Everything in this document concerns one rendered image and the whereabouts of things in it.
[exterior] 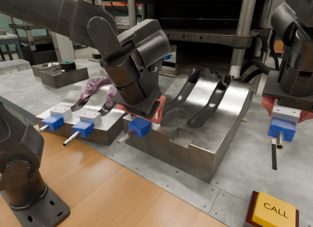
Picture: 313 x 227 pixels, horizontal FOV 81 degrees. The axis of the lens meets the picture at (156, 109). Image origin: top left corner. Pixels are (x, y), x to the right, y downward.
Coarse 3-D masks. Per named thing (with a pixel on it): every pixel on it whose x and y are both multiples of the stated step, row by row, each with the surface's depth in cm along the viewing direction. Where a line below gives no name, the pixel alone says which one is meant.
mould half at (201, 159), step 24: (168, 96) 65; (192, 96) 63; (240, 96) 57; (168, 120) 49; (216, 120) 50; (144, 144) 50; (168, 144) 45; (192, 144) 41; (216, 144) 41; (192, 168) 43; (216, 168) 45
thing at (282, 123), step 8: (272, 112) 40; (280, 112) 40; (288, 112) 40; (296, 112) 40; (272, 120) 39; (280, 120) 39; (288, 120) 39; (296, 120) 38; (272, 128) 38; (280, 128) 37; (288, 128) 36; (272, 136) 38; (280, 136) 35; (288, 136) 37; (280, 144) 33
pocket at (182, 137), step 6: (174, 132) 45; (180, 132) 47; (186, 132) 46; (192, 132) 45; (174, 138) 46; (180, 138) 47; (186, 138) 47; (192, 138) 45; (180, 144) 43; (186, 144) 45
